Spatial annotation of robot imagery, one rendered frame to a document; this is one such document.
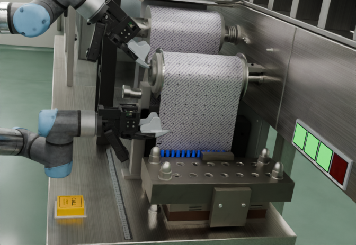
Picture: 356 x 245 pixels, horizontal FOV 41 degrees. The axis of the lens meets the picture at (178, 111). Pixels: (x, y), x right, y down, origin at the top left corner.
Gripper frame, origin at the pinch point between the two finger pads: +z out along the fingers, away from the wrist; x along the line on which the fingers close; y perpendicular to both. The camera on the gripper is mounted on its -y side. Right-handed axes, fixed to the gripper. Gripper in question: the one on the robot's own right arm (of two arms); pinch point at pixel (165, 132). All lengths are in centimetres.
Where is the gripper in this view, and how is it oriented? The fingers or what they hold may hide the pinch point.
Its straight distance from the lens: 136.9
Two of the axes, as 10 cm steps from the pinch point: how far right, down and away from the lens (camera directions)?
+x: -2.3, -3.5, 9.1
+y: 1.2, -9.4, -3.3
